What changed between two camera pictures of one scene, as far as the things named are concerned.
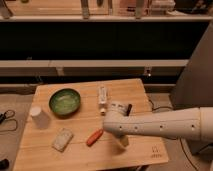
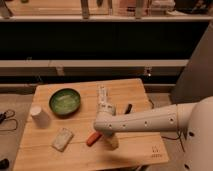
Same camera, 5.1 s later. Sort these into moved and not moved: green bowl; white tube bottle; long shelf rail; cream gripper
Moved: cream gripper
Not moved: long shelf rail; green bowl; white tube bottle
